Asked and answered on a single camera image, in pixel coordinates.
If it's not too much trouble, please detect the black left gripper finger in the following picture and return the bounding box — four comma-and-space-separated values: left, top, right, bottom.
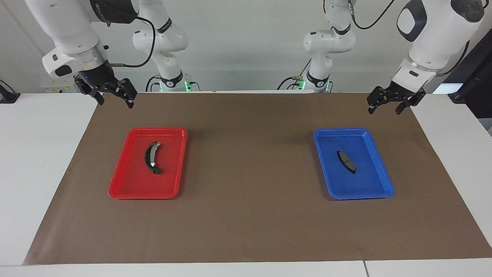
367, 87, 385, 115
395, 98, 415, 115

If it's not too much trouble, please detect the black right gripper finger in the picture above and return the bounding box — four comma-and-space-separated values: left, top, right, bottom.
123, 78, 138, 109
75, 77, 105, 107

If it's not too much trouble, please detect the curved dark brake shoe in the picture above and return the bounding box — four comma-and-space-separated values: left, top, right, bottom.
145, 141, 162, 175

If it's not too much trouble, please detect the dark grey brake pad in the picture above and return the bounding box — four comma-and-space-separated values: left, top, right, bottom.
337, 150, 357, 175

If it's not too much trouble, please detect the white power strip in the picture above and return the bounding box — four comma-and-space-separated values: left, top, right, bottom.
40, 75, 79, 94

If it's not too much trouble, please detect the black monitor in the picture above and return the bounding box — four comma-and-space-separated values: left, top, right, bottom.
448, 29, 492, 120

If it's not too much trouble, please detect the blue plastic tray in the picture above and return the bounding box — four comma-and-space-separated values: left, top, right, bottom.
313, 128, 395, 200

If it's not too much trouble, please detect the red plastic tray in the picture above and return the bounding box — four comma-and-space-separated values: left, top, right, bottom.
108, 127, 188, 200

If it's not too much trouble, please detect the black table clamp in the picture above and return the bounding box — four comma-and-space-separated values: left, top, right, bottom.
0, 79, 21, 104

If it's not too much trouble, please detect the brown table mat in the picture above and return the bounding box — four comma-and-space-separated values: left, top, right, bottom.
23, 92, 492, 266

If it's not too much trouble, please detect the black base cable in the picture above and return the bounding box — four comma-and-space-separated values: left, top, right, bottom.
145, 75, 162, 92
277, 76, 306, 90

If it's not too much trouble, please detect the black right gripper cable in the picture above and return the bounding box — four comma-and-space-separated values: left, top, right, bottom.
106, 16, 156, 68

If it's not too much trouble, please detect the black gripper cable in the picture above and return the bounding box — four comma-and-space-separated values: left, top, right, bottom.
106, 16, 156, 68
438, 40, 470, 76

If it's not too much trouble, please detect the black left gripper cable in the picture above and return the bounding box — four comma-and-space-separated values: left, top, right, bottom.
438, 40, 470, 76

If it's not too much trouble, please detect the black cable with metal plug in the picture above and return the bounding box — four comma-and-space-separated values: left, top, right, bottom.
347, 0, 396, 31

